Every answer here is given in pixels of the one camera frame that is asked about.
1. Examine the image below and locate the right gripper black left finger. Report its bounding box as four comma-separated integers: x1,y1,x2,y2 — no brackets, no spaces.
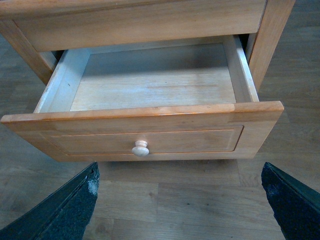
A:
0,162,100,240

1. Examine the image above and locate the round wooden drawer knob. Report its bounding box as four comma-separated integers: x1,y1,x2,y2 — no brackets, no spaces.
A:
131,140,150,157

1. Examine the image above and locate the wooden top drawer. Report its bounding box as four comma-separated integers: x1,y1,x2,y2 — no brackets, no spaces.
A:
1,35,284,162

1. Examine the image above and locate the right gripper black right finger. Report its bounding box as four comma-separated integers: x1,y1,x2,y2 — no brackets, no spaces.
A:
261,162,320,240

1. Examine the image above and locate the wooden nightstand cabinet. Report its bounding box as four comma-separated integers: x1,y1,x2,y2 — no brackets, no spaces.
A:
0,0,295,89

